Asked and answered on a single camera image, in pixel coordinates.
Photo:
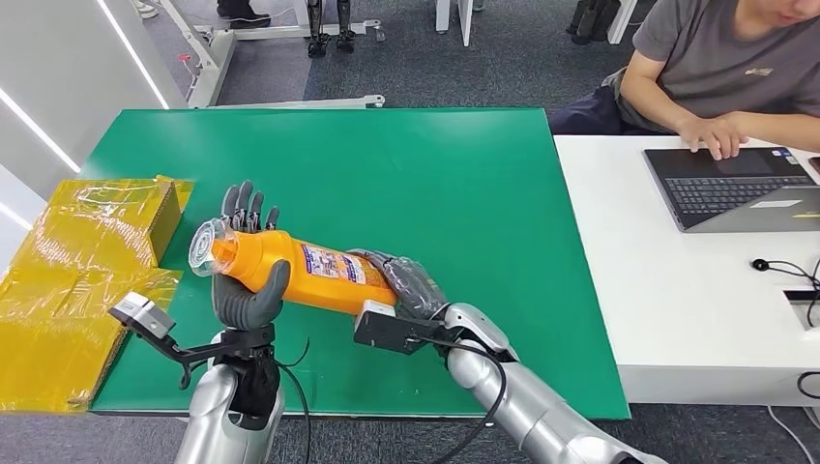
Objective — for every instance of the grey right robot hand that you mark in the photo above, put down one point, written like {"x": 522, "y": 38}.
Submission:
{"x": 416, "y": 288}

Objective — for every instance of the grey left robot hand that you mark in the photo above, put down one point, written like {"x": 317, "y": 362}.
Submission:
{"x": 246, "y": 310}

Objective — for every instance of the orange plastic bottle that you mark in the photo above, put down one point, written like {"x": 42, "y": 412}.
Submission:
{"x": 269, "y": 262}

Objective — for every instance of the person's left forearm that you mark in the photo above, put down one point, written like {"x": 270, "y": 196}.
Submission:
{"x": 781, "y": 131}

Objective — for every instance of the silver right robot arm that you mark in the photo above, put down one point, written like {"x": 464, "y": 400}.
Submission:
{"x": 532, "y": 403}

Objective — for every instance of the person's right forearm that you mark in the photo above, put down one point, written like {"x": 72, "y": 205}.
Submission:
{"x": 647, "y": 102}

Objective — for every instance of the green table mat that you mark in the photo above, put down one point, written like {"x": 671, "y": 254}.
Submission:
{"x": 397, "y": 179}

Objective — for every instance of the small yellow taped cardboard box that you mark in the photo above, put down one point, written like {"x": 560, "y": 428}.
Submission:
{"x": 109, "y": 218}

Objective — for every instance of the large yellow taped cardboard box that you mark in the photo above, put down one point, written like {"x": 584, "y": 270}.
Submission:
{"x": 58, "y": 346}

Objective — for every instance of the white desk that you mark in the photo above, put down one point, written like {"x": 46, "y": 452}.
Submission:
{"x": 673, "y": 307}

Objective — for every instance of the black robot leg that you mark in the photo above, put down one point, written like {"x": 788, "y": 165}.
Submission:
{"x": 317, "y": 38}
{"x": 346, "y": 35}

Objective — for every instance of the white table legs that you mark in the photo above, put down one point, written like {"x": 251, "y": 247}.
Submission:
{"x": 464, "y": 19}

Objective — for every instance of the black shoes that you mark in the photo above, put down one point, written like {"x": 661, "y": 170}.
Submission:
{"x": 246, "y": 19}

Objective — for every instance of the dark grey laptop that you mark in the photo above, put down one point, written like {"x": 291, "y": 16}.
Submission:
{"x": 717, "y": 192}

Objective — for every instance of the white shoe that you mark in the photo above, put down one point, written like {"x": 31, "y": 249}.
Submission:
{"x": 146, "y": 9}

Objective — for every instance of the person's right hand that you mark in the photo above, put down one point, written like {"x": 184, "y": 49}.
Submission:
{"x": 711, "y": 134}

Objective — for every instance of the white slanted table leg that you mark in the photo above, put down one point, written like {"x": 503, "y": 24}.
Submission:
{"x": 620, "y": 22}

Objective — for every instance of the person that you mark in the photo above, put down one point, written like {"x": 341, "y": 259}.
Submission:
{"x": 711, "y": 58}

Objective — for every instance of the phone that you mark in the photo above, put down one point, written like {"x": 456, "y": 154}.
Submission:
{"x": 815, "y": 164}

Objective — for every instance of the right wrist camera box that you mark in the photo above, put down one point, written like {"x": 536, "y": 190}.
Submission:
{"x": 378, "y": 330}

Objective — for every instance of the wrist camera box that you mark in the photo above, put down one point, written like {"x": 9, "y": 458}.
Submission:
{"x": 378, "y": 330}
{"x": 144, "y": 315}

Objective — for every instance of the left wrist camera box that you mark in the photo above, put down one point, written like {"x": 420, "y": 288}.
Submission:
{"x": 144, "y": 315}

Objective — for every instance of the white metal stand frame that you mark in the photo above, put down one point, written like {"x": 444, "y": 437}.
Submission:
{"x": 221, "y": 58}

